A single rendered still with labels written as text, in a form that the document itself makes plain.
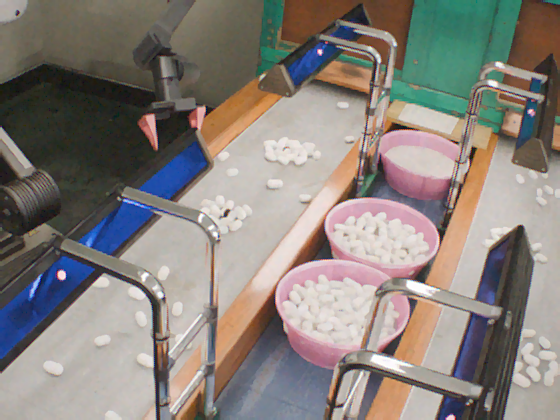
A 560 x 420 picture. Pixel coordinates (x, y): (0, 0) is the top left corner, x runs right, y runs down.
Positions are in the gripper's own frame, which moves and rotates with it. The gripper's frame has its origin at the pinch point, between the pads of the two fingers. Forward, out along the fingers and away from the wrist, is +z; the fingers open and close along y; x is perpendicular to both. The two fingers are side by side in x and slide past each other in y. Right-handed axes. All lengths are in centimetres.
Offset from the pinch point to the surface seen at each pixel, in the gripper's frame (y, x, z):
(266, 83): -17.4, 14.3, -7.6
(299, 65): -26.3, 14.1, -11.2
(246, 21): -91, -144, -79
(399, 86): -86, -32, -15
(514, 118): -108, -6, 3
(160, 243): 7.4, -1.6, 20.8
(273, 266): -10.9, 13.6, 30.1
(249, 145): -29.6, -28.7, -1.6
